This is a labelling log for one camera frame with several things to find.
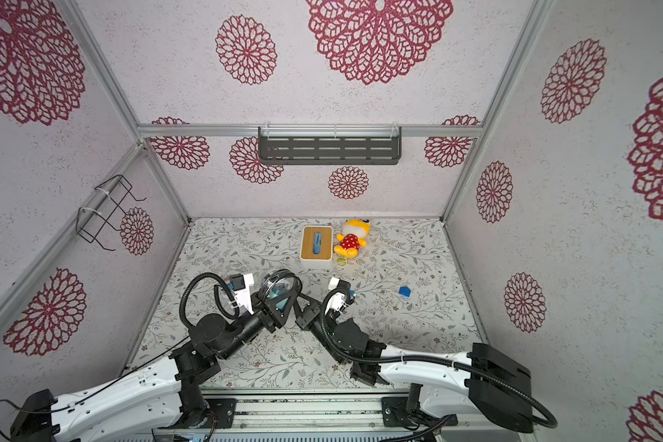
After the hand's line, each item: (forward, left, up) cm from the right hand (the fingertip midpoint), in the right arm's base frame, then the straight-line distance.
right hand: (288, 294), depth 65 cm
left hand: (+1, 0, -2) cm, 2 cm away
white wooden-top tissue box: (+36, -3, -27) cm, 45 cm away
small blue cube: (+18, -35, -29) cm, 49 cm away
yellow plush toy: (+38, -17, -23) cm, 48 cm away
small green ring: (+31, -12, -29) cm, 44 cm away
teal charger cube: (-1, +3, +3) cm, 4 cm away
